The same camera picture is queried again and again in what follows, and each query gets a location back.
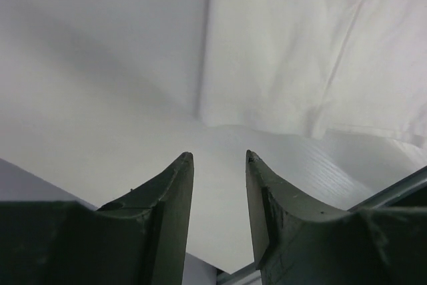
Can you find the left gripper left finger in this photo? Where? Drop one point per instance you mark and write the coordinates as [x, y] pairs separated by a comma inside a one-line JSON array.
[[139, 238]]

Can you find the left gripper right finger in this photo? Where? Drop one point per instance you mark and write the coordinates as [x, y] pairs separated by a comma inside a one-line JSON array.
[[298, 239]]

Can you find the white t shirt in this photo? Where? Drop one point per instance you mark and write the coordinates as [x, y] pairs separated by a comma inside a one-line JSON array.
[[307, 67]]

